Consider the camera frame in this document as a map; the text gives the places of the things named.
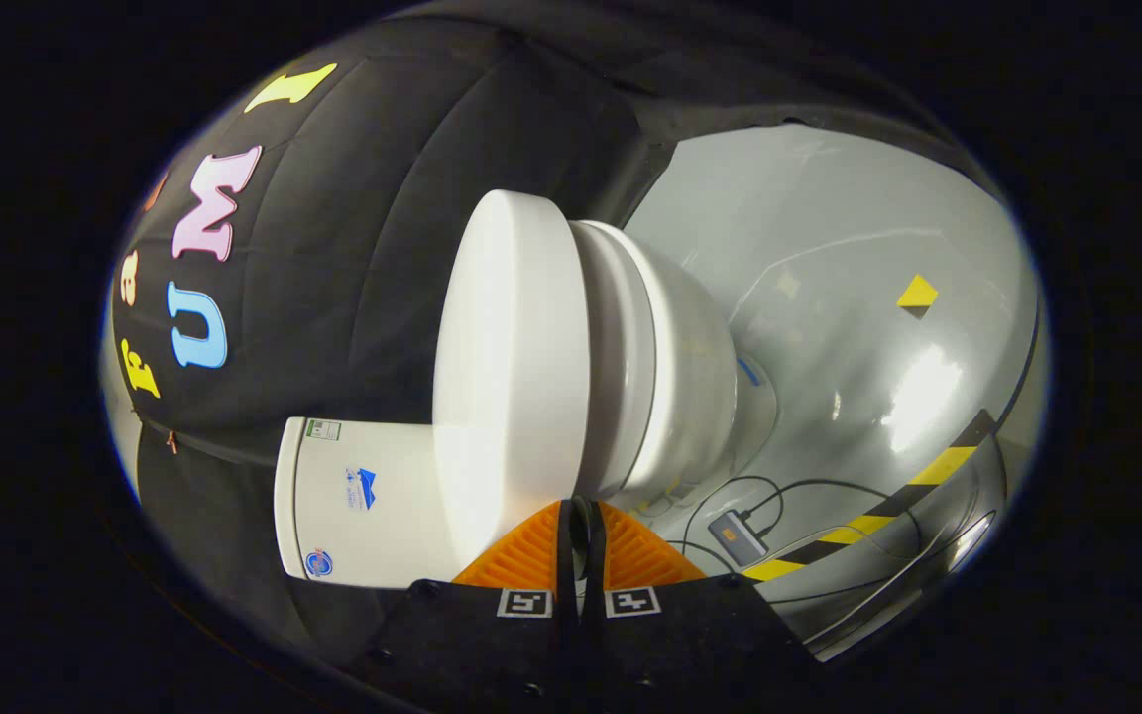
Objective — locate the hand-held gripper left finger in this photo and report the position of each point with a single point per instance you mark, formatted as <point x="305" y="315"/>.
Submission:
<point x="492" y="635"/>

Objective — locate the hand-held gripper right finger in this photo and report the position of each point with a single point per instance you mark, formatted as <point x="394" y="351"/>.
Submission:
<point x="670" y="635"/>

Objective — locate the white toilet lid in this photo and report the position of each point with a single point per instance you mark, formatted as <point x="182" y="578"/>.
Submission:
<point x="512" y="377"/>

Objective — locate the white toilet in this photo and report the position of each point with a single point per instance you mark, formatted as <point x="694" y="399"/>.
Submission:
<point x="690" y="377"/>

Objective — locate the small grey device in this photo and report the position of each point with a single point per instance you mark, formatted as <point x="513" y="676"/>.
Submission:
<point x="738" y="538"/>

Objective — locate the yellow black hazard tape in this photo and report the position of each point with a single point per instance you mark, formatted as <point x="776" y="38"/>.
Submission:
<point x="943" y="464"/>

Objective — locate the black backdrop cloth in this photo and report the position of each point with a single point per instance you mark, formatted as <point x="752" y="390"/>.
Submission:
<point x="353" y="248"/>

